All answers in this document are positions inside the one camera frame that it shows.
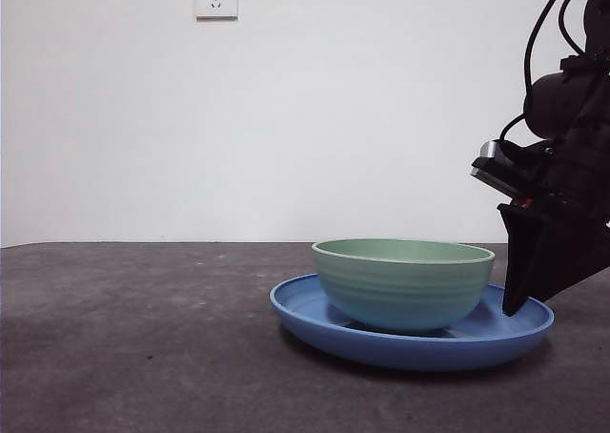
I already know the green ribbed bowl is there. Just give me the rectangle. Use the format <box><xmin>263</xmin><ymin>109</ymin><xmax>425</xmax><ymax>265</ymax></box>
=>
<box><xmin>311</xmin><ymin>237</ymin><xmax>497</xmax><ymax>337</ymax></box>

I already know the blue round plate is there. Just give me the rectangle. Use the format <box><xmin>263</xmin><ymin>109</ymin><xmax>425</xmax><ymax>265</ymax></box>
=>
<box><xmin>269</xmin><ymin>273</ymin><xmax>556</xmax><ymax>372</ymax></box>

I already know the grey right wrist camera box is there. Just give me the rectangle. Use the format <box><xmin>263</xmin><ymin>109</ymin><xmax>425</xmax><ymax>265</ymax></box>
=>
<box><xmin>470</xmin><ymin>139</ymin><xmax>549</xmax><ymax>204</ymax></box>

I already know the short black camera cable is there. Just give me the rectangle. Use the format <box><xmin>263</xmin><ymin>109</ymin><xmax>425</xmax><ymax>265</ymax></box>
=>
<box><xmin>498</xmin><ymin>113</ymin><xmax>530</xmax><ymax>144</ymax></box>

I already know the long black cable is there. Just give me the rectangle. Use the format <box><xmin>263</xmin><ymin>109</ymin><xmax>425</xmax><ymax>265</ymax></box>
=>
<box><xmin>522</xmin><ymin>0</ymin><xmax>580</xmax><ymax>103</ymax></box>

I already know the looped black cable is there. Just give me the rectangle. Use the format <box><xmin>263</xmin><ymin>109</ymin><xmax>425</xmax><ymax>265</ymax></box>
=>
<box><xmin>558</xmin><ymin>0</ymin><xmax>597</xmax><ymax>55</ymax></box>

